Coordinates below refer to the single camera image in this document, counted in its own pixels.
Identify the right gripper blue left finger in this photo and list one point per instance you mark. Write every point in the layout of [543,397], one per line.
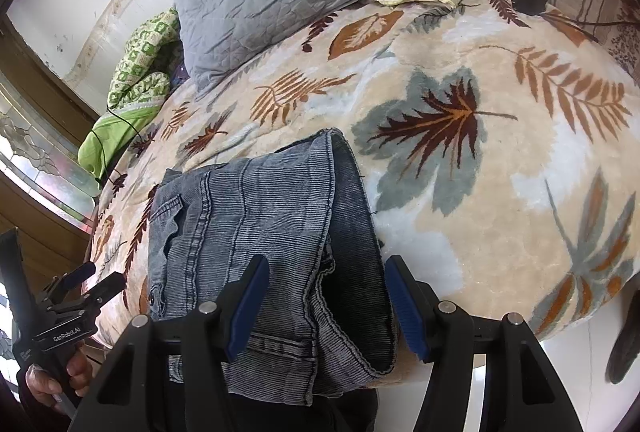
[129,392]

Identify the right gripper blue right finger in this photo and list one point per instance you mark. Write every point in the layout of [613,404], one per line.
[522,390]

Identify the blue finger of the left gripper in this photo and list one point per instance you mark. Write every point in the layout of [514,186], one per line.
[75,278]
[104,291]

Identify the grey denim pants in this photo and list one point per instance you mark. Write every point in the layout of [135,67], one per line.
[326,326]

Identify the wooden door with glass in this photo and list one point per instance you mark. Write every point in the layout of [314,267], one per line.
[45,195]

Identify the green patterned quilt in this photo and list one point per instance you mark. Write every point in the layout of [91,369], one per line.
[140,85]

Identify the leaf pattern bed blanket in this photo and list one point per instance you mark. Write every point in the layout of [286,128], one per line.
[499,154]

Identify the black power adapter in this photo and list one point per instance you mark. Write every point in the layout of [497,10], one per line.
[530,7]

